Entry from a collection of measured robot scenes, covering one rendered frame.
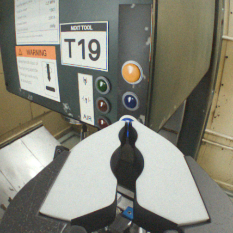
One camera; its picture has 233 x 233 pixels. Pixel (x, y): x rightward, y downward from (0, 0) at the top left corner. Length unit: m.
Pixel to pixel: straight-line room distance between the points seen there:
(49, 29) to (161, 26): 0.20
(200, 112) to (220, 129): 0.45
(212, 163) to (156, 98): 1.33
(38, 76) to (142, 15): 0.26
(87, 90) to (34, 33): 0.17
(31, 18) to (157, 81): 0.27
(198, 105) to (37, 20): 0.80
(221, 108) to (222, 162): 0.44
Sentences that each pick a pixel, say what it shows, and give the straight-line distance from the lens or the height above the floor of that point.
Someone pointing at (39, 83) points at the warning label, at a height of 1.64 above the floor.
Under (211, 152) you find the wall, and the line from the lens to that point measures 1.50.
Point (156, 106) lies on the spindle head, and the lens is 0.27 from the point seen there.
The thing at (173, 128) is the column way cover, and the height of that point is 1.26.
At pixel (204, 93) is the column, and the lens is 0.94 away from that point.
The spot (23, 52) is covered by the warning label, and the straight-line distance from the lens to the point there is 0.44.
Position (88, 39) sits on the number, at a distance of 0.28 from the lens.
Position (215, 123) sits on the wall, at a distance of 1.38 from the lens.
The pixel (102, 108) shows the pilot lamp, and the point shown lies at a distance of 0.29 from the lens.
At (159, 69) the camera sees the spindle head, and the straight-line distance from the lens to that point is 0.25.
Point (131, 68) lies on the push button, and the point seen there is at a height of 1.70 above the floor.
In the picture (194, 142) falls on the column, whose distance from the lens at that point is 1.06.
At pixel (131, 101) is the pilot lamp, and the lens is 0.25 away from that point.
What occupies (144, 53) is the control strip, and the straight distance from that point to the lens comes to 0.23.
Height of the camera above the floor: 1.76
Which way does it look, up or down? 28 degrees down
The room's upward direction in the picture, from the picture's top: 1 degrees clockwise
